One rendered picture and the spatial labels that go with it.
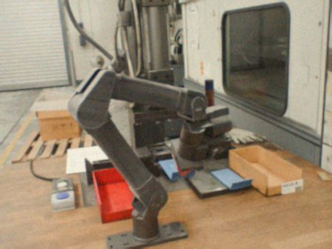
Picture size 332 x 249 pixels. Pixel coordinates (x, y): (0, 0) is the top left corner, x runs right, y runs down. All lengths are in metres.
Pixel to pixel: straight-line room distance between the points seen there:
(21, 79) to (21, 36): 1.17
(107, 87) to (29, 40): 9.73
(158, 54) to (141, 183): 0.50
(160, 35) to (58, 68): 9.27
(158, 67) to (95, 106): 0.49
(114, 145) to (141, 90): 0.13
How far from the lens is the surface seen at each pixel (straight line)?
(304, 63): 1.53
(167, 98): 0.78
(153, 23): 1.15
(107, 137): 0.75
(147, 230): 0.87
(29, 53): 10.42
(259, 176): 1.11
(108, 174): 1.21
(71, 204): 1.10
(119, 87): 0.73
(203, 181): 1.14
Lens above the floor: 1.40
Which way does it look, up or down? 15 degrees down
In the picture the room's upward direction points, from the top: 3 degrees counter-clockwise
